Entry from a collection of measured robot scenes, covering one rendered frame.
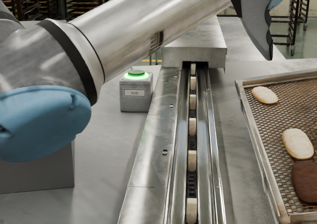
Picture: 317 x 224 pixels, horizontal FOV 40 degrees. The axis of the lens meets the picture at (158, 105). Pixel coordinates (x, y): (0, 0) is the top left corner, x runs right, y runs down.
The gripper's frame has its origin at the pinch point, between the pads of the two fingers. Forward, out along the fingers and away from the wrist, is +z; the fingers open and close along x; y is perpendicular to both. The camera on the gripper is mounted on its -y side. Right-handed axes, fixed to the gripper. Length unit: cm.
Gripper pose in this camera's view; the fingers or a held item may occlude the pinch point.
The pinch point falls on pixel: (312, 46)
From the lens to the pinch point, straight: 42.3
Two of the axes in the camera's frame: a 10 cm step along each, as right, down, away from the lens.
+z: 4.1, 7.7, 4.8
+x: -8.4, 1.2, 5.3
